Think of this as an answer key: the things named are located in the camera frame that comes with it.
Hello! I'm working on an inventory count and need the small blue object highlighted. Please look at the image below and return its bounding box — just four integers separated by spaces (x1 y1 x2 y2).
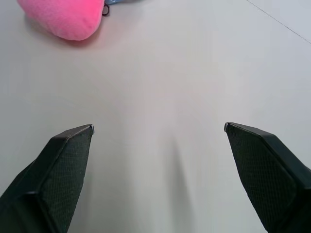
104 0 144 6

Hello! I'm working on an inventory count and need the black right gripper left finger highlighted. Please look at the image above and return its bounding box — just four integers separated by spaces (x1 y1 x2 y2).
0 124 95 233

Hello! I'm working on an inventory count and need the pink plush toy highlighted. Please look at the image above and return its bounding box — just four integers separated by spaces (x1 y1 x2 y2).
16 0 105 41

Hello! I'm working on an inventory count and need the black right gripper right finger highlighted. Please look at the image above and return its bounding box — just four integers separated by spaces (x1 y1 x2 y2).
224 122 311 233

